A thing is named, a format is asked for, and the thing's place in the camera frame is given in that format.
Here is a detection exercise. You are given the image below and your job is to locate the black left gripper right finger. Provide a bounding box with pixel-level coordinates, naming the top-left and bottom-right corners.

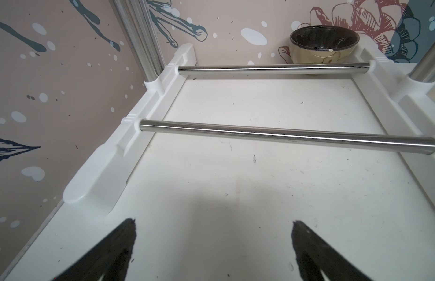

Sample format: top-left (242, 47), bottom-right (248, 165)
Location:
top-left (291, 221), bottom-right (370, 281)

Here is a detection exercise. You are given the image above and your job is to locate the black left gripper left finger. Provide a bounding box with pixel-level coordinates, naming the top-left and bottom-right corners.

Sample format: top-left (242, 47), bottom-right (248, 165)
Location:
top-left (54, 218), bottom-right (137, 281)

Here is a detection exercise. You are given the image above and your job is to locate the white metal clothes rack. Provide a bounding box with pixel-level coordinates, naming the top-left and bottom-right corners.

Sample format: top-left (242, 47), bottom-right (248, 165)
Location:
top-left (63, 1), bottom-right (435, 215)

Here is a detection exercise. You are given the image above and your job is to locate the beige dark ceramic bowl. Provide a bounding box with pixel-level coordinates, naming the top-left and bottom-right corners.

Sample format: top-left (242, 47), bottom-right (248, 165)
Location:
top-left (290, 25), bottom-right (360, 64)

